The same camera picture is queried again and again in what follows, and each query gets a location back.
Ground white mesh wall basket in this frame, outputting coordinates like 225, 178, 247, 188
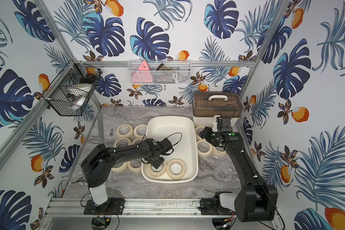
127, 59, 191, 85

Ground brown lidded storage case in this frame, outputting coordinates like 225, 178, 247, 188
192, 91, 243, 127

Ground perforated metal DIN rail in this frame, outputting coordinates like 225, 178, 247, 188
97, 113, 104, 144

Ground cream tape roll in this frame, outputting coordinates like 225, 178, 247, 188
131, 138, 143, 145
114, 138, 131, 148
196, 140, 212, 158
195, 126, 205, 141
116, 124, 134, 138
127, 159, 142, 173
147, 162, 167, 178
166, 159, 186, 180
212, 147, 227, 156
111, 163, 127, 173

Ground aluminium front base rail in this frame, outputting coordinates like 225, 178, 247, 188
45, 198, 232, 218

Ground pink triangle in basket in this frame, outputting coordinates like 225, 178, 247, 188
131, 61, 153, 84

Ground white object in black basket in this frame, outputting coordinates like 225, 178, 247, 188
66, 83, 92, 110

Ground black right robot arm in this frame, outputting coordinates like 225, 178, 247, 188
200, 117, 278, 222

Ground black wire basket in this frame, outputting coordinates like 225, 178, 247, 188
42, 59, 102, 117

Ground white plastic storage tray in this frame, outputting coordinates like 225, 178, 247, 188
141, 116, 198, 184

